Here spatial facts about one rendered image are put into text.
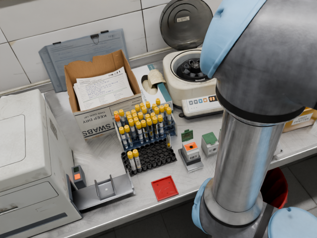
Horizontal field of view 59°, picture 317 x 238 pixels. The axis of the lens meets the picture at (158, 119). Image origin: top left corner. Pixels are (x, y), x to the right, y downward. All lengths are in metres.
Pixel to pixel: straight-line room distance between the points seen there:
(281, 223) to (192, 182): 0.38
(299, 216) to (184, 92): 0.59
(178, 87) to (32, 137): 0.53
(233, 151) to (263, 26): 0.20
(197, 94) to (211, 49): 0.74
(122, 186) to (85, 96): 0.43
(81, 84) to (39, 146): 0.54
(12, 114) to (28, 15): 0.45
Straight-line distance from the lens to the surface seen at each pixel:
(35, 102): 0.81
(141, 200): 0.89
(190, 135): 0.90
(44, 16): 1.15
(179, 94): 1.04
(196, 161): 0.93
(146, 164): 0.92
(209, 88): 1.05
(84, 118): 0.99
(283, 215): 0.62
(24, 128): 0.76
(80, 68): 1.20
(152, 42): 1.28
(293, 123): 1.06
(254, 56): 0.30
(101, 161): 0.99
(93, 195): 0.89
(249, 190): 0.51
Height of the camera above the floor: 1.67
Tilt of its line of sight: 48 degrees down
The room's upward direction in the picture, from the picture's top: 7 degrees counter-clockwise
